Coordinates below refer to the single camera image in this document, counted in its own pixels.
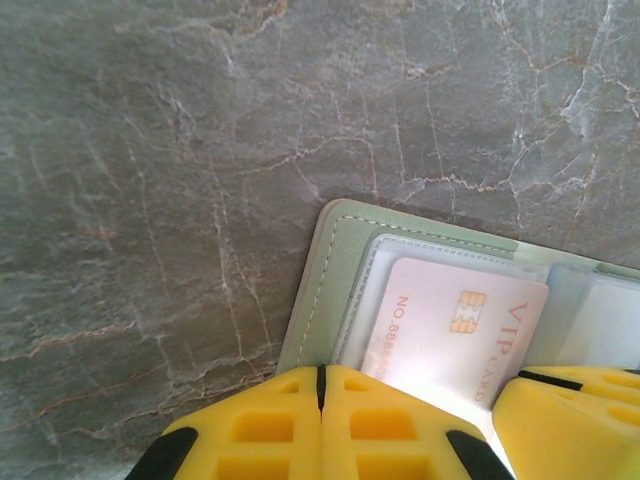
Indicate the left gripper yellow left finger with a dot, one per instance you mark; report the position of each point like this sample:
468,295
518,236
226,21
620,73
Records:
260,440

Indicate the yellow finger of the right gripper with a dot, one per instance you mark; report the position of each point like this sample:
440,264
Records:
575,440
600,382

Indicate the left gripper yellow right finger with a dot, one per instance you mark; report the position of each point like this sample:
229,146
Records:
385,440

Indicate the pink VIP card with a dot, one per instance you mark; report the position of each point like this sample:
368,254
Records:
430,310

